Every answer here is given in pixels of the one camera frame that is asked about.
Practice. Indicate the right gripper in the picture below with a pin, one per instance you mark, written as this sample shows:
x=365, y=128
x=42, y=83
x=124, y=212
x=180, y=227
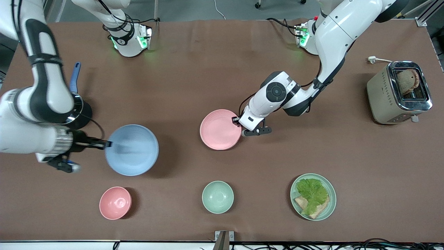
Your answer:
x=80, y=141

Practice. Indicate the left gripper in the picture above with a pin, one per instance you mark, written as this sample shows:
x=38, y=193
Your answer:
x=236, y=121

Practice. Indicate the pink plate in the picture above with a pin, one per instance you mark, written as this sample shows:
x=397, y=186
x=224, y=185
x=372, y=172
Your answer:
x=218, y=130

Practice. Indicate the blue plate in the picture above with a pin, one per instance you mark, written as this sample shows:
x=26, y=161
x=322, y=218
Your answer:
x=133, y=151

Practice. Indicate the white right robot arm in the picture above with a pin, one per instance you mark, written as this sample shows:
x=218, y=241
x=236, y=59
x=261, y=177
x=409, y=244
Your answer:
x=52, y=90

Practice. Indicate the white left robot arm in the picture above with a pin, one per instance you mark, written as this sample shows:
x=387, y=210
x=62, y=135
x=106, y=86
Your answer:
x=333, y=34

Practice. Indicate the glass pot lid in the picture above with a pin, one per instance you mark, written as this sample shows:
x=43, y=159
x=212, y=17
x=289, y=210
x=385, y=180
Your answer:
x=79, y=109

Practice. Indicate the brown table cover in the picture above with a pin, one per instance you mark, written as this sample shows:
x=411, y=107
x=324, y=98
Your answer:
x=194, y=76

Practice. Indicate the pink bowl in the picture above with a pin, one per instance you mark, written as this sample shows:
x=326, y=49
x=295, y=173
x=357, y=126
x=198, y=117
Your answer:
x=115, y=203

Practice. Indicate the green bowl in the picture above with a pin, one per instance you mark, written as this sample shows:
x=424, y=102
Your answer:
x=217, y=197

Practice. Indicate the green lettuce leaf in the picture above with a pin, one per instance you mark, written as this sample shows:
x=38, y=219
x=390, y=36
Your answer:
x=312, y=194

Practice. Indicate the bread slice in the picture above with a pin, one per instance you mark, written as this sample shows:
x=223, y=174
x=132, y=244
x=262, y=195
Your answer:
x=321, y=210

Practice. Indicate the black chair caster base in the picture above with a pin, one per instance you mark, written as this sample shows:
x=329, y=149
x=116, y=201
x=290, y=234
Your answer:
x=277, y=2

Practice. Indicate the green plate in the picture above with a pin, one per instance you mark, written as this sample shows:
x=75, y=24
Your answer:
x=331, y=205

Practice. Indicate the beige chrome toaster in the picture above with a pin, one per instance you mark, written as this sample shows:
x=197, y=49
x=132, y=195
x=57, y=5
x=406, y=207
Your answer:
x=380, y=97

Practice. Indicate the brown toast slice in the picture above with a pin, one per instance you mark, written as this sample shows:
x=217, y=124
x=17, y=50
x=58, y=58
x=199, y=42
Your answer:
x=406, y=80

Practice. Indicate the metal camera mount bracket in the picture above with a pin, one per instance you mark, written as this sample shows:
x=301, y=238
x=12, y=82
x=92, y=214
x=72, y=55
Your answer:
x=223, y=239

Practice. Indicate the aluminium frame post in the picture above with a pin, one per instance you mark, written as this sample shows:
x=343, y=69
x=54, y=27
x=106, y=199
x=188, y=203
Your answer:
x=48, y=10
x=425, y=15

